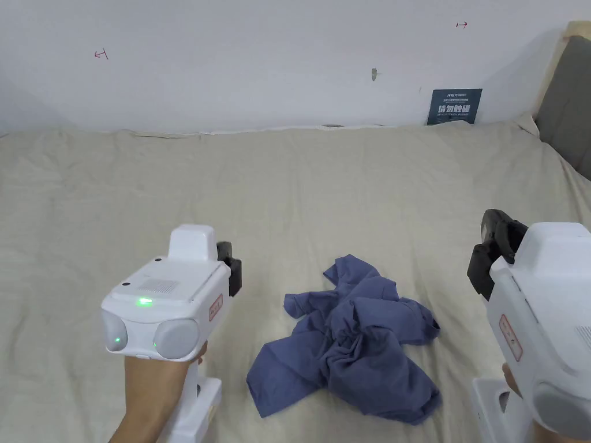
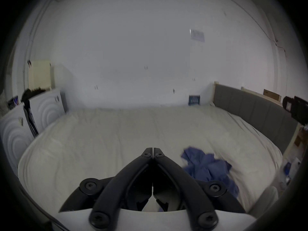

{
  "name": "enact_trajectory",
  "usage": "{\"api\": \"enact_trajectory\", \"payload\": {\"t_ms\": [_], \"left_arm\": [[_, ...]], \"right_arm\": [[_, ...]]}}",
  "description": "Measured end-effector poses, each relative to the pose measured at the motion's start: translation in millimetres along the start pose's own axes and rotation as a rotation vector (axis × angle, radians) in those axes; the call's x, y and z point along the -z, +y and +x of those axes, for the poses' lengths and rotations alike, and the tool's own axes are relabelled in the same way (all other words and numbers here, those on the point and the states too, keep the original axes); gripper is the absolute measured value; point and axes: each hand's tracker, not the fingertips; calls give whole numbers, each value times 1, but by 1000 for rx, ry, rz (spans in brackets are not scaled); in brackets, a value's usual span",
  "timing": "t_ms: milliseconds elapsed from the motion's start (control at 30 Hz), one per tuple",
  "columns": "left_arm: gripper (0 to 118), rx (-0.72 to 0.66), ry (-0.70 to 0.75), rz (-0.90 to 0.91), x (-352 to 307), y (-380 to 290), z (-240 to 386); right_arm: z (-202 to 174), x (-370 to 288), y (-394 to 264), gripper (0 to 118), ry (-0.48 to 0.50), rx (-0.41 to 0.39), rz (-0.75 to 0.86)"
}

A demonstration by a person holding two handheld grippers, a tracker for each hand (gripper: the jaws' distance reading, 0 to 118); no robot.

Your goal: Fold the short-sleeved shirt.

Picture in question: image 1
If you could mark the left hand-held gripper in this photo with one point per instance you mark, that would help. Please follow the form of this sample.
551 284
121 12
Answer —
175 295

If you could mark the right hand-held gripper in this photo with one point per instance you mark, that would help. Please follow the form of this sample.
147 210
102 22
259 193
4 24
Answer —
545 314

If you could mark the person's left forearm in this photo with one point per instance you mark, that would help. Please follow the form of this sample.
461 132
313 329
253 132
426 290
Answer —
136 429

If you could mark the person's right hand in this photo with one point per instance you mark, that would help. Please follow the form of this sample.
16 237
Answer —
512 379

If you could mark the person's left hand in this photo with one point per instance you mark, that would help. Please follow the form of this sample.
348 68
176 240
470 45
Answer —
157 383

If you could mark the bed with beige sheet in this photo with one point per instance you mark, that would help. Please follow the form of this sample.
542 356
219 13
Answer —
138 184

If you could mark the dark blue shirt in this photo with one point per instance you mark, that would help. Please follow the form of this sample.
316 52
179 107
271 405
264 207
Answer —
351 341

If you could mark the grey padded headboard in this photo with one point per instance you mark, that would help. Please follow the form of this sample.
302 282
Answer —
565 101

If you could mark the dark blue printed card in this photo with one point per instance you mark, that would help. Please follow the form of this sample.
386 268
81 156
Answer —
454 107

